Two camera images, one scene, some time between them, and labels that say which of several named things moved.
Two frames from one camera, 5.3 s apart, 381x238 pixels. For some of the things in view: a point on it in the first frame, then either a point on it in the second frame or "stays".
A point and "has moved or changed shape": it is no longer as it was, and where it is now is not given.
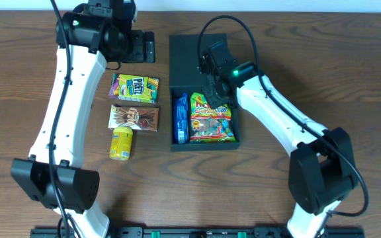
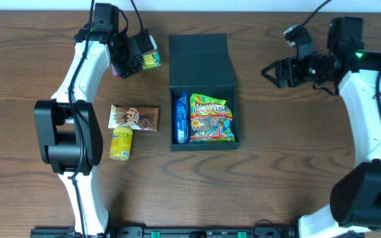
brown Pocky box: (137, 118) stays
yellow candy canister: (121, 143) stays
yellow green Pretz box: (134, 88) has moved or changed shape
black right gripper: (212, 94) to (285, 71)
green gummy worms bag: (210, 125) stays
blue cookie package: (181, 119) stays
